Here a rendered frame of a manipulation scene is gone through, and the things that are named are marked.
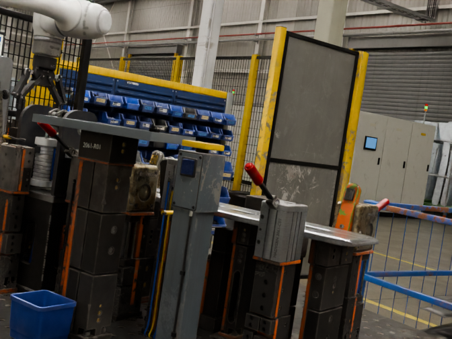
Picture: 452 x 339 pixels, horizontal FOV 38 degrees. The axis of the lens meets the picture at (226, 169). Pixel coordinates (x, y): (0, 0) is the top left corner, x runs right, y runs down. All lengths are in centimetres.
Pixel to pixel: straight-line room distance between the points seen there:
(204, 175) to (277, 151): 361
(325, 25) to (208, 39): 303
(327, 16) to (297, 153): 478
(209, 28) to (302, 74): 212
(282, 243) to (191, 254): 19
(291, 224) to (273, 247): 6
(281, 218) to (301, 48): 367
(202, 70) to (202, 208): 558
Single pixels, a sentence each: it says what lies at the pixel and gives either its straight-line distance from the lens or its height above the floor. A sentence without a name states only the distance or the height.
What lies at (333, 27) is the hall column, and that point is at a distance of 950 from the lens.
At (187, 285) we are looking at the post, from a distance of 126.
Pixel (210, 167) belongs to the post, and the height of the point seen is 111.
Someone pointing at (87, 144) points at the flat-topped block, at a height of 112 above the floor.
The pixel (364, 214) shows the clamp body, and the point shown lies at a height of 104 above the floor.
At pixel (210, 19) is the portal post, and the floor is 233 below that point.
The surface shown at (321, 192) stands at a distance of 521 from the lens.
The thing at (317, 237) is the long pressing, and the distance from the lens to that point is 140.
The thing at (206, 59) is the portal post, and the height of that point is 192.
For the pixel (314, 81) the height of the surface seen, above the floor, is 168.
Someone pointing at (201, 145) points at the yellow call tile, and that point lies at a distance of 123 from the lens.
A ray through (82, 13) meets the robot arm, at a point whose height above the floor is 148.
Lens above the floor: 118
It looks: 3 degrees down
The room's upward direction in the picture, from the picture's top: 8 degrees clockwise
